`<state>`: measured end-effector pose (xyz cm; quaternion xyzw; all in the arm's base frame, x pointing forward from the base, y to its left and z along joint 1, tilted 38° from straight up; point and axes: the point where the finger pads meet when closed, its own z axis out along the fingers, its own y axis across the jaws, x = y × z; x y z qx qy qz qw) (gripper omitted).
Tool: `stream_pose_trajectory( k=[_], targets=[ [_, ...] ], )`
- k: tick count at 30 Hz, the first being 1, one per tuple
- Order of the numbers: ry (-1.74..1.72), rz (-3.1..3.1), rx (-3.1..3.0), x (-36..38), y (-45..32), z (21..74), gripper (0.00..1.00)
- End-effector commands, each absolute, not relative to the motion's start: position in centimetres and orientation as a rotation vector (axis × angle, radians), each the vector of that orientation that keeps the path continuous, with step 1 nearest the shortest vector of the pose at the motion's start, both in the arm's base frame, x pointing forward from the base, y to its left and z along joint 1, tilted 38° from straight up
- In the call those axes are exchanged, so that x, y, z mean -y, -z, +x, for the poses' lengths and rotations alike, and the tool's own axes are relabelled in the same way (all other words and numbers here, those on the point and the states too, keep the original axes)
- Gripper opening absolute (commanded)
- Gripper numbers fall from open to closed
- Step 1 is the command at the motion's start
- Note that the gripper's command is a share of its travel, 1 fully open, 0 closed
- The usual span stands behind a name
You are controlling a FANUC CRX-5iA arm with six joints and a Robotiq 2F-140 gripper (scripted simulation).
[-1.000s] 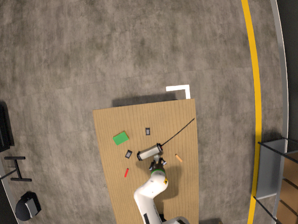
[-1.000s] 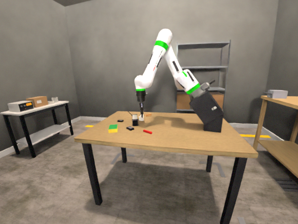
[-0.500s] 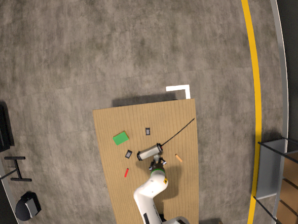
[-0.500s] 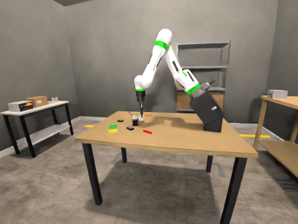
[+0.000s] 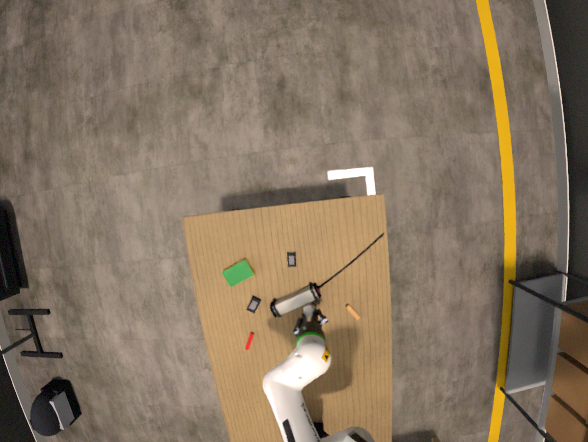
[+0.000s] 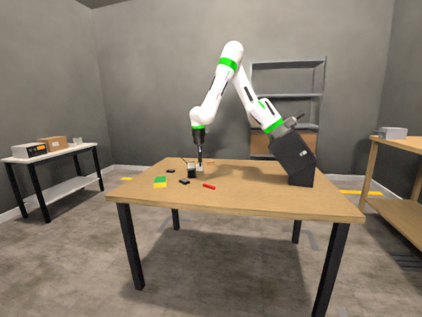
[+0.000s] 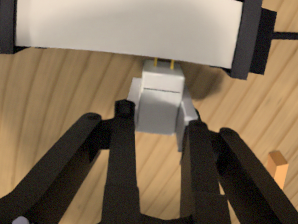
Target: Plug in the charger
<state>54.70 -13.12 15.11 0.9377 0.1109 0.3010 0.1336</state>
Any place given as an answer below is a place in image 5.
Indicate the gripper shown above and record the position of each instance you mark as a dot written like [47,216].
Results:
[315,316]

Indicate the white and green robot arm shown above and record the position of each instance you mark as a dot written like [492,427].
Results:
[283,384]

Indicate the small orange rectangular block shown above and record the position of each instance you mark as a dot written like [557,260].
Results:
[354,313]

